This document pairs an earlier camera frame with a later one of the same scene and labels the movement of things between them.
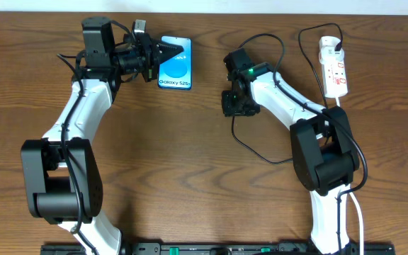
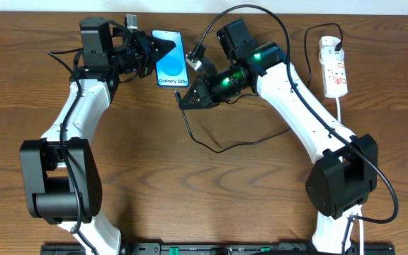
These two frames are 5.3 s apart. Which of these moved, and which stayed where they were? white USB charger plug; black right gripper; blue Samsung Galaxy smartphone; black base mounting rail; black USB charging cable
Moved: blue Samsung Galaxy smartphone; black right gripper; black USB charging cable
Stayed: white USB charger plug; black base mounting rail
